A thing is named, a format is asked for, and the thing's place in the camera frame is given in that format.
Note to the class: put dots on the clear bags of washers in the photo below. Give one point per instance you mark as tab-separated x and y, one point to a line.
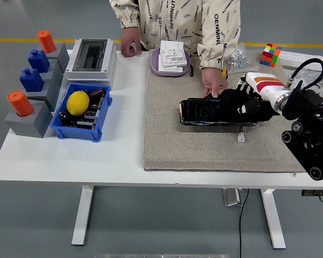
309	75

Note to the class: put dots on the purple tray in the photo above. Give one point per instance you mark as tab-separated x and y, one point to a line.
156	67

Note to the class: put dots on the black round capacitor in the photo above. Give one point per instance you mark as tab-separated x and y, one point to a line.
63	115

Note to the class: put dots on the clear bag of metal nuts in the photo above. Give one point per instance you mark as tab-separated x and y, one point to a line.
239	61

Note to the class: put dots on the blue plastic bin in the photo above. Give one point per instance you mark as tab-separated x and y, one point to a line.
78	133

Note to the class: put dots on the yellow lemon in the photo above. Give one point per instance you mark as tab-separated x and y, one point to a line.
78	103

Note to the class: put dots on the grey holder block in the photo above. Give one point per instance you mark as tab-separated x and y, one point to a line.
63	57
52	91
29	126
57	71

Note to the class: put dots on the grey-brown mat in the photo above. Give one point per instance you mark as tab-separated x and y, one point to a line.
191	150

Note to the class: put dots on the white switch plate stack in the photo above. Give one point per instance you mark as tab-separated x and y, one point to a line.
172	56

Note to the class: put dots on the orange cylinder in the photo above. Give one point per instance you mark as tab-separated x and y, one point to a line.
21	104
47	41

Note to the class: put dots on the white power strip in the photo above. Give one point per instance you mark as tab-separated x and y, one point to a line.
298	57

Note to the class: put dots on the person's left hand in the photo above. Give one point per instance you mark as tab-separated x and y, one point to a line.
214	80

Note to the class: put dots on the grey electrical distribution box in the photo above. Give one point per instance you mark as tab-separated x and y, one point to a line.
107	61

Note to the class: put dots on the blue block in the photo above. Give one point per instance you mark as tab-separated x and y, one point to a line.
32	80
39	61

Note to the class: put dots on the person's right hand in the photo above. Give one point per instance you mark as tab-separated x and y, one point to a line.
130	40

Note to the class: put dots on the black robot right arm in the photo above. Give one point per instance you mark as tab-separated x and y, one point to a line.
304	102

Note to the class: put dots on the dark circuit board pile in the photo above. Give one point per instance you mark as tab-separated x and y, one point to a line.
92	114

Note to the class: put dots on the person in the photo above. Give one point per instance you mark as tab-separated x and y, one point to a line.
175	21

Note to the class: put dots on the silver metal bracket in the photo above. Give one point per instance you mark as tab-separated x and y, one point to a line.
231	197

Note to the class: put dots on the black rag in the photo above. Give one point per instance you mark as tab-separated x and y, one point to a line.
228	104

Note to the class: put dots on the dark green socket strip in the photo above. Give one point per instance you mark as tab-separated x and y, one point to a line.
316	193

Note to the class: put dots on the yellow tape measure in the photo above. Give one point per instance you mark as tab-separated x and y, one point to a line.
225	73

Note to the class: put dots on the white table leg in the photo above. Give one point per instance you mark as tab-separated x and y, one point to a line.
82	215
274	220

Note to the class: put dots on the black glossy panel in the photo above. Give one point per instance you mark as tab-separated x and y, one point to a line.
199	111

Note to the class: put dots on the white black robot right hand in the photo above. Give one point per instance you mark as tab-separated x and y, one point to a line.
266	86

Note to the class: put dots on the colourful puzzle cube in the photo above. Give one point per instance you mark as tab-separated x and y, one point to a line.
270	55

